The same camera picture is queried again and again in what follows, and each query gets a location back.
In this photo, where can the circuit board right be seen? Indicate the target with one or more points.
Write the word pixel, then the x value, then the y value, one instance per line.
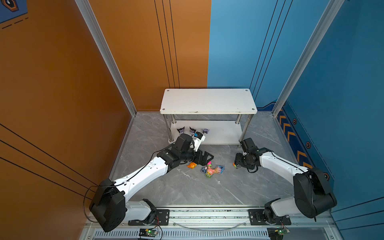
pixel 278 233

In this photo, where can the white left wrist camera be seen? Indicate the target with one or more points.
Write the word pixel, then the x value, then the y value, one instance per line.
pixel 198 138

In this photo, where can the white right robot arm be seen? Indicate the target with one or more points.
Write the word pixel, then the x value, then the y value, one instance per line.
pixel 313 193

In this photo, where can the blue small toy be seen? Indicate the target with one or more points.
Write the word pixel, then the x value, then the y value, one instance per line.
pixel 220 169

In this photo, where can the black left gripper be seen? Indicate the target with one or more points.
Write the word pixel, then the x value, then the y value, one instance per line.
pixel 203 161

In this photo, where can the green circuit board left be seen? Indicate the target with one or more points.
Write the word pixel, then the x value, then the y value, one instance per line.
pixel 148 233

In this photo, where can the aluminium corner post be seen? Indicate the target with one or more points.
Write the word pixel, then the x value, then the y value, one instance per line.
pixel 319 32
pixel 91 21

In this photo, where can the white two-tier metal shelf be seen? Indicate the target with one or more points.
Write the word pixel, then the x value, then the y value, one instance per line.
pixel 227 113

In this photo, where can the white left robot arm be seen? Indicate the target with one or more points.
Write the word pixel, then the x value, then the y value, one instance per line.
pixel 112 205

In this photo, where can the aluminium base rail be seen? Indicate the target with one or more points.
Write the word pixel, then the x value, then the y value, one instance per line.
pixel 233 222

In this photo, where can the aluminium corner post left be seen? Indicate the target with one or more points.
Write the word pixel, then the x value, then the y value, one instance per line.
pixel 91 21

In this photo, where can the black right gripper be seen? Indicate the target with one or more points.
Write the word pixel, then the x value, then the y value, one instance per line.
pixel 237 161

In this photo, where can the black purple kuromi figure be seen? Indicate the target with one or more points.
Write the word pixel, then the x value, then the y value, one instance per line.
pixel 181 130

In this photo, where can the aluminium corner post right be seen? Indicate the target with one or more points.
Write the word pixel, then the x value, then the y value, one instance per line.
pixel 319 32

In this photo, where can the pink pig toy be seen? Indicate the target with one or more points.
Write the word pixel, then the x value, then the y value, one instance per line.
pixel 211 172

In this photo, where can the orange fox toy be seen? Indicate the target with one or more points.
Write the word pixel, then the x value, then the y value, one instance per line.
pixel 192 165

